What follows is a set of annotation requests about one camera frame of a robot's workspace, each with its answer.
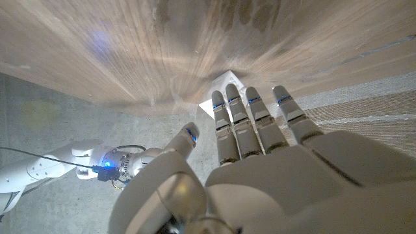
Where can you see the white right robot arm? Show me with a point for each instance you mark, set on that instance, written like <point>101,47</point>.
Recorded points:
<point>48,165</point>

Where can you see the beige striped backdrop cloth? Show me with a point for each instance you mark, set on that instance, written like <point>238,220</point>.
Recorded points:
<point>364,113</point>

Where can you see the small white box package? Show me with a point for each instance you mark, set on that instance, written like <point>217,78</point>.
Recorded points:
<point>227,79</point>

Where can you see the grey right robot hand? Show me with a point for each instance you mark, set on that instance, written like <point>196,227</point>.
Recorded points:
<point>146,159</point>

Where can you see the grey tape outline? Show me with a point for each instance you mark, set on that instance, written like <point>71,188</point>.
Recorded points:
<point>373,51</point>

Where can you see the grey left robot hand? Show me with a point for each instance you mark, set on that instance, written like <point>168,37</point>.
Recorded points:
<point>292,185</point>

